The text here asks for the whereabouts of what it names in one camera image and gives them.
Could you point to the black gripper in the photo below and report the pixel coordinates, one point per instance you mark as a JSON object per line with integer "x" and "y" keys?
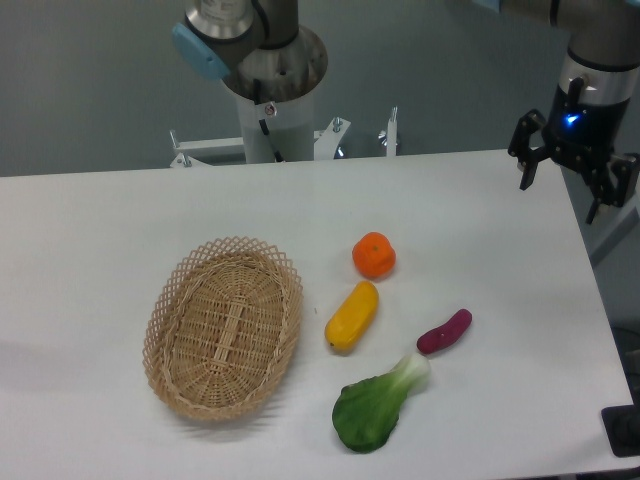
{"x": 579, "y": 136}

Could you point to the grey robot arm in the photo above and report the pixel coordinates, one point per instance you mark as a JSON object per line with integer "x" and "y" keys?
{"x": 262, "y": 52}

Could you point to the purple sweet potato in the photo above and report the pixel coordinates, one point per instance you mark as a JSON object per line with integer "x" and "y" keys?
{"x": 445, "y": 335}

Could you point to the orange tangerine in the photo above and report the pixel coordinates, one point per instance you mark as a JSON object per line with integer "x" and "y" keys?
{"x": 373, "y": 256}

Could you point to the yellow mango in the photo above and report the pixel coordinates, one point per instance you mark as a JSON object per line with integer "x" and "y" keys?
{"x": 353, "y": 317}

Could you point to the black device at table edge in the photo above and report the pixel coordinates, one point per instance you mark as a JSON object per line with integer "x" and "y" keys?
{"x": 622, "y": 428}

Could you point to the green bok choy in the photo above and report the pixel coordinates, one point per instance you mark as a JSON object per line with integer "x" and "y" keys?
{"x": 367, "y": 412}

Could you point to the oval woven wicker basket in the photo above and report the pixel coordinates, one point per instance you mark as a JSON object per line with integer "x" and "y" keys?
{"x": 224, "y": 329}

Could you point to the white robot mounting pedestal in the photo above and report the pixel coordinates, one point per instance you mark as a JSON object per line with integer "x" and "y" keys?
{"x": 276, "y": 129}

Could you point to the white metal mounting bracket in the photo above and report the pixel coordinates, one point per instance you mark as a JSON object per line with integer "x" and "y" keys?
{"x": 328, "y": 145}

